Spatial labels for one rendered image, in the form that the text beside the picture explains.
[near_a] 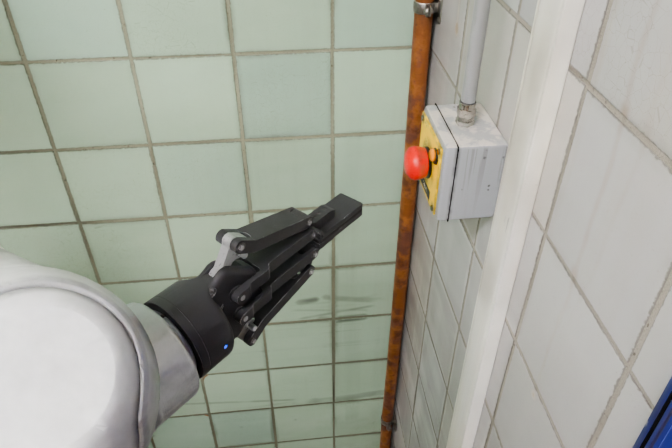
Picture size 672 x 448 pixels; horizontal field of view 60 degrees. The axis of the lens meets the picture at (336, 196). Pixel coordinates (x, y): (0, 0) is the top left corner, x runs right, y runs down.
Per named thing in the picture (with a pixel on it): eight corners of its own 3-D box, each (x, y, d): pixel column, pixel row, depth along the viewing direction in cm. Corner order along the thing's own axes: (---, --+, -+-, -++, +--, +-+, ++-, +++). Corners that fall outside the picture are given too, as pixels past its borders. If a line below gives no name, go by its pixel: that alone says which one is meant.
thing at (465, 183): (469, 170, 75) (481, 100, 69) (495, 218, 67) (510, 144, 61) (413, 174, 75) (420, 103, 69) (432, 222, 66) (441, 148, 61)
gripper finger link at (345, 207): (296, 230, 57) (296, 225, 57) (340, 198, 62) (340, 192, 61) (319, 243, 56) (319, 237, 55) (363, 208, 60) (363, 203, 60)
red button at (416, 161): (429, 166, 70) (432, 138, 68) (437, 185, 67) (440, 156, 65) (400, 168, 70) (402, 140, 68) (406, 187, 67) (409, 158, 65)
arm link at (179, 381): (86, 395, 48) (147, 349, 51) (155, 462, 43) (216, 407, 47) (55, 319, 42) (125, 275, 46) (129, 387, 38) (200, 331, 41)
